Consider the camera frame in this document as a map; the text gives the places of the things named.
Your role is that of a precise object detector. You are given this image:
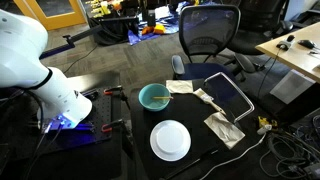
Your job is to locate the yellow pencil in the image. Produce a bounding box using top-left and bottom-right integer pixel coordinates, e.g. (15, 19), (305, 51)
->
(152, 95), (175, 101)

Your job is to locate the teal bowl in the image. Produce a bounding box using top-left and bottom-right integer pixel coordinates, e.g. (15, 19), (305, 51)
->
(138, 83), (172, 113)

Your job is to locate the beige folded napkin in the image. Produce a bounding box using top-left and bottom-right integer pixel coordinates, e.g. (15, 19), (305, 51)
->
(165, 79), (195, 95)

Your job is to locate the white plate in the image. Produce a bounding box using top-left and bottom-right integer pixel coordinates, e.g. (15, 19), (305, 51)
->
(149, 119), (192, 163)

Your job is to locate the orange block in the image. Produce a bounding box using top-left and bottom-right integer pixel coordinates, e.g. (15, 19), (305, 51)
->
(153, 23), (167, 36)

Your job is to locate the black perforated mounting board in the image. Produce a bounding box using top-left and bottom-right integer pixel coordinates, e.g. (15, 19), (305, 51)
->
(39, 87), (115, 149)

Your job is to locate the blue tarp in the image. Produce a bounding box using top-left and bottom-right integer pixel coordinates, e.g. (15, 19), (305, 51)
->
(127, 1), (188, 47)

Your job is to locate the crumpled paper napkin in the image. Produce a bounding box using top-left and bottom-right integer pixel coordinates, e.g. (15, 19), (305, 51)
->
(203, 111), (246, 150)

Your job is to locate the black mesh office chair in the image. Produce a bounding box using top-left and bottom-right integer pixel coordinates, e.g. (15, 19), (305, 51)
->
(170, 4), (248, 82)

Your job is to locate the black storage bin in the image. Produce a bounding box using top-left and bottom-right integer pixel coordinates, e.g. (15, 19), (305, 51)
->
(87, 15), (140, 47)

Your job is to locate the yellow black small tool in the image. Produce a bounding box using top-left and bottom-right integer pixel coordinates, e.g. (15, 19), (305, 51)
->
(257, 115), (279, 130)

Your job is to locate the black padded office chair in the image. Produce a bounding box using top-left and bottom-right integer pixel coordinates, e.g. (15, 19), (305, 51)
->
(227, 0), (295, 73)

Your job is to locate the grey black desk device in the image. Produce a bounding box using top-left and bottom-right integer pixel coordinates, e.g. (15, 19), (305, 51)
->
(275, 34), (296, 52)

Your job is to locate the white box under desk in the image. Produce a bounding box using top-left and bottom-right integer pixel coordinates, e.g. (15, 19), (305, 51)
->
(269, 69), (317, 106)

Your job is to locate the yellow framed door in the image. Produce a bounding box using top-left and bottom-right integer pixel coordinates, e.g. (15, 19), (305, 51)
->
(13, 0), (88, 31)

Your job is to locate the light wooden desk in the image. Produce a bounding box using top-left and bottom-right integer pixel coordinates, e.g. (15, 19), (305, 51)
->
(255, 21), (320, 84)

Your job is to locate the black computer mouse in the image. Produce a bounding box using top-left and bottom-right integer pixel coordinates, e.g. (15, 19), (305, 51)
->
(297, 39), (318, 50)

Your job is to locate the wooden handle paintbrush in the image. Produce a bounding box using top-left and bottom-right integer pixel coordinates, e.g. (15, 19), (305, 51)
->
(193, 87), (227, 116)

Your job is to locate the orange handled black clamp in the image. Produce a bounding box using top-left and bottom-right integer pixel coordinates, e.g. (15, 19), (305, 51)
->
(101, 118), (126, 134)
(102, 85), (125, 97)

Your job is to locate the white cable with plug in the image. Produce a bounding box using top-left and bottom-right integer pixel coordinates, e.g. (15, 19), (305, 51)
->
(199, 123), (273, 180)

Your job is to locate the tangled black cable bundle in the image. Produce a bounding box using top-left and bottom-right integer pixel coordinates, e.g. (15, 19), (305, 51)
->
(259, 114), (320, 180)

